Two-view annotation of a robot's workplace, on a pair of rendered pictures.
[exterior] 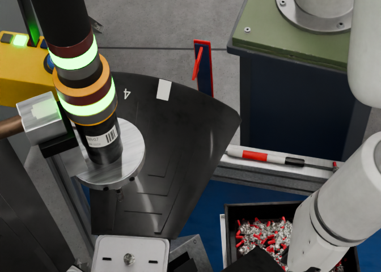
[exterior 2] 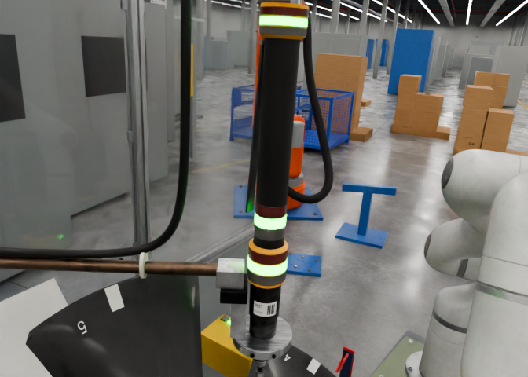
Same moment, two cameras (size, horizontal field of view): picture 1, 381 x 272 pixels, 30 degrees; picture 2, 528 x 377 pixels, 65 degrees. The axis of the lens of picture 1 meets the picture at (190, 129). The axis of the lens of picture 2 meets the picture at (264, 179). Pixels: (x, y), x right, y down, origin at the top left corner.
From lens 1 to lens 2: 0.22 m
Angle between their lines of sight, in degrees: 40
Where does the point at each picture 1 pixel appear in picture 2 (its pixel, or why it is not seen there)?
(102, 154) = (259, 326)
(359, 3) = (475, 305)
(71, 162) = (236, 321)
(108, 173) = (258, 344)
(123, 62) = not seen: outside the picture
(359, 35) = (474, 331)
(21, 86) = (220, 349)
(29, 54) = not seen: hidden behind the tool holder
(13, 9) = not seen: hidden behind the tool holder
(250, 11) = (386, 366)
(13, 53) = (225, 327)
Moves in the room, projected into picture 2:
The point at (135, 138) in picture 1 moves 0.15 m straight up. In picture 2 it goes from (287, 331) to (297, 214)
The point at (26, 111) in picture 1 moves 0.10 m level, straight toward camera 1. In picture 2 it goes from (223, 262) to (224, 320)
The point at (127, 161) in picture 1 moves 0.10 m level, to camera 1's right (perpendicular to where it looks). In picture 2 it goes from (275, 342) to (365, 364)
